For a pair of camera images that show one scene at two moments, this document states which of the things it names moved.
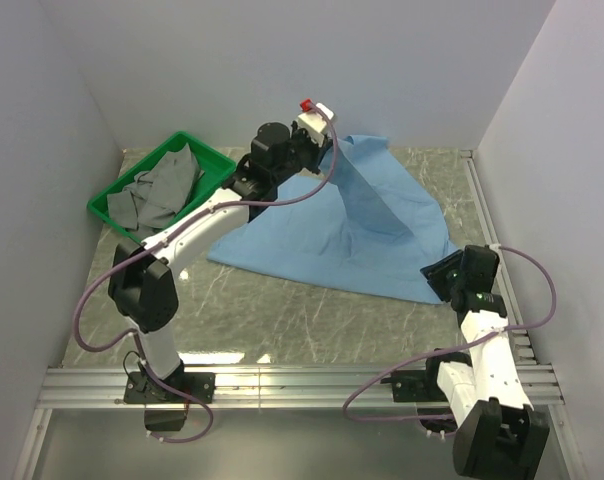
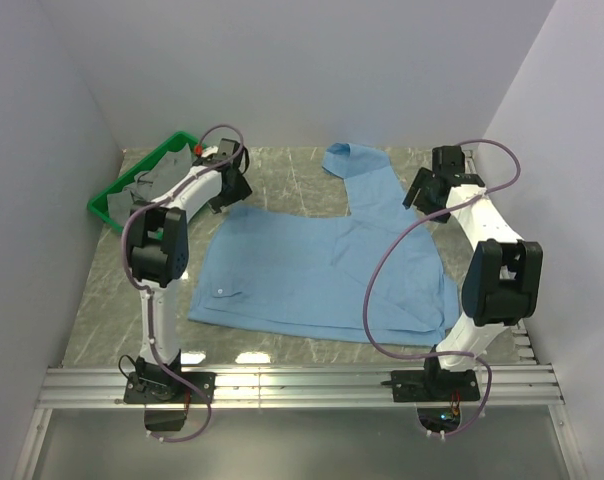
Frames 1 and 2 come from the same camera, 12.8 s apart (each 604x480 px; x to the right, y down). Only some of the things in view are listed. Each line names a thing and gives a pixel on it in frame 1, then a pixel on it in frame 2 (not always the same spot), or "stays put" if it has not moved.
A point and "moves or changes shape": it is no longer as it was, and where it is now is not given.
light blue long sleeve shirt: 371,226 moves or changes shape
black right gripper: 437,271 to 422,181
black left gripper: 318,151 to 241,192
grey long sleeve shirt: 149,201 stays put
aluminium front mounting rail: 369,385 stays put
